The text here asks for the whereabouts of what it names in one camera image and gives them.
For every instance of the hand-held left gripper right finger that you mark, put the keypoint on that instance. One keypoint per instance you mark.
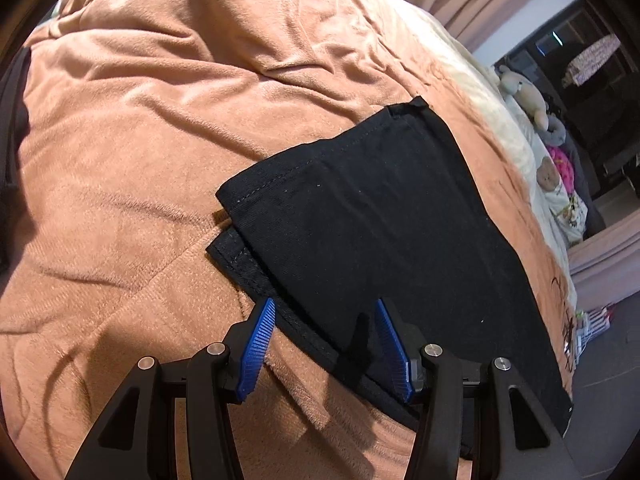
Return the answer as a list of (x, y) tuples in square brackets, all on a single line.
[(392, 355)]

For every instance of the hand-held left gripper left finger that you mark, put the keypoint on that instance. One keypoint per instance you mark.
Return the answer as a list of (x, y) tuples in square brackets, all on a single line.
[(257, 345)]

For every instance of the black pants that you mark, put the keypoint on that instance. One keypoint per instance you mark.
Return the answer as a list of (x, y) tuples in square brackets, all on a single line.
[(375, 210)]

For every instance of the pink striped bag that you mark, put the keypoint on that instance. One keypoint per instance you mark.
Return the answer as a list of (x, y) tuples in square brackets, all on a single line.
[(595, 320)]

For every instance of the white printed cloth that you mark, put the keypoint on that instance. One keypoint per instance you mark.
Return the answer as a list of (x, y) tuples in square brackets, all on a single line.
[(567, 215)]

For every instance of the pink curtain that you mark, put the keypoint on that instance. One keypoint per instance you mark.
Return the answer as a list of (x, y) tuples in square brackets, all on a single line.
[(605, 255), (475, 5)]

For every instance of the orange blanket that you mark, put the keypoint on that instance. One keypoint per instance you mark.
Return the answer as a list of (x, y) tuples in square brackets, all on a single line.
[(150, 135)]

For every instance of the brown plush bear pink outfit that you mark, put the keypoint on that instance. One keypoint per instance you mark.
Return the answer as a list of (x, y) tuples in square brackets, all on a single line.
[(562, 162)]

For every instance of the grey plush toy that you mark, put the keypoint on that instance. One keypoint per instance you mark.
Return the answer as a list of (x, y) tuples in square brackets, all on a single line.
[(555, 132)]

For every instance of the cream duvet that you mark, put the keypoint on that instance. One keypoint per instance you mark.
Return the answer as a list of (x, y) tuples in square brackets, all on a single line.
[(480, 85)]

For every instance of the beige plush bear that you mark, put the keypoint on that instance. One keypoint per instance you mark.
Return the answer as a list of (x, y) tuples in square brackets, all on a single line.
[(520, 90)]

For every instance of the dark cloth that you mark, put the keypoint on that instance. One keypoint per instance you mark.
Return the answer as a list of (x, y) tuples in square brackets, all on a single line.
[(15, 135)]

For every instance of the floral hanging garment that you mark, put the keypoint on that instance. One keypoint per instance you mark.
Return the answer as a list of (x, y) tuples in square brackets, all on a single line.
[(595, 57)]

